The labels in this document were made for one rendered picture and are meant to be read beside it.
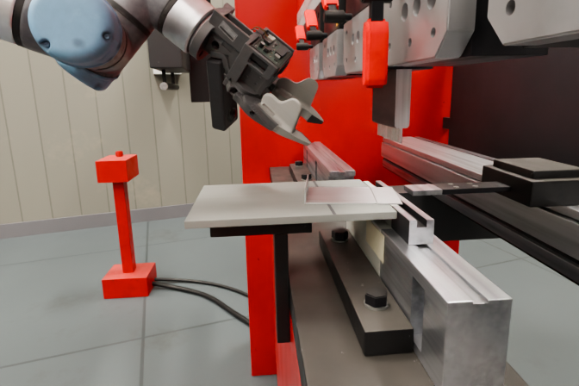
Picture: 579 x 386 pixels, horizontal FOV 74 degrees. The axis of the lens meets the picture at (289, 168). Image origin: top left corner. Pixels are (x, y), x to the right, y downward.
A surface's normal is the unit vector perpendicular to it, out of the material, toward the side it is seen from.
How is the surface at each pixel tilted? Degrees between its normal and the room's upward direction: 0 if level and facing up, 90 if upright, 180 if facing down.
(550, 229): 90
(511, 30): 90
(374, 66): 91
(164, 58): 90
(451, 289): 0
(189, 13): 78
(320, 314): 0
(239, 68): 113
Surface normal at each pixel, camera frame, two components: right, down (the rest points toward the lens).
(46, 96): 0.32, 0.18
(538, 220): -1.00, 0.04
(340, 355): -0.02, -0.98
